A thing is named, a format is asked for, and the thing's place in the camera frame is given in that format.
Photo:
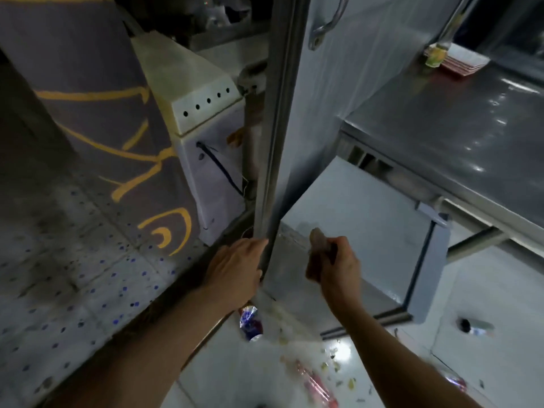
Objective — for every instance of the pink label plastic bottle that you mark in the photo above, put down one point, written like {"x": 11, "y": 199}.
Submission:
{"x": 314, "y": 382}

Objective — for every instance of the person's left forearm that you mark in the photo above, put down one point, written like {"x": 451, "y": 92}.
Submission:
{"x": 148, "y": 356}

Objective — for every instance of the stack of white red plates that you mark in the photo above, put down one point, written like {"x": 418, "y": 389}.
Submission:
{"x": 465, "y": 59}

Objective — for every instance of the brown cleaning cloth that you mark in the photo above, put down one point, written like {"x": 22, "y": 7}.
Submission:
{"x": 318, "y": 240}

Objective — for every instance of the person's left hand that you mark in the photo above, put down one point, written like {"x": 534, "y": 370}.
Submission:
{"x": 236, "y": 271}

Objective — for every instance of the white appliance cabinet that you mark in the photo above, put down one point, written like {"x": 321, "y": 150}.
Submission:
{"x": 204, "y": 123}

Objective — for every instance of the grey curtain yellow swirl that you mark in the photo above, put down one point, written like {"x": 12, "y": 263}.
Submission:
{"x": 106, "y": 123}

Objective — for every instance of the person's right forearm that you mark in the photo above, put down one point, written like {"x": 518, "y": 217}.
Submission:
{"x": 403, "y": 365}

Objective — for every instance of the small silver fridge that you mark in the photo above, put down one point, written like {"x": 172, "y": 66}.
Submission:
{"x": 361, "y": 208}

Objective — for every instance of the green glass bottle yellow label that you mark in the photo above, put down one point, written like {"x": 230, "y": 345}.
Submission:
{"x": 435, "y": 57}

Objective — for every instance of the stainless steel table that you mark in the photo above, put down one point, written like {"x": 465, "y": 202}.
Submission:
{"x": 467, "y": 123}

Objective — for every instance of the person's right hand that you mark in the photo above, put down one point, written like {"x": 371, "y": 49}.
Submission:
{"x": 342, "y": 276}

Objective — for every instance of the grey metal door frame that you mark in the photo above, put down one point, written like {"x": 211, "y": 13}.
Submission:
{"x": 276, "y": 123}

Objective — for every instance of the green white can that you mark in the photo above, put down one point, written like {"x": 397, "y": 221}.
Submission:
{"x": 480, "y": 327}

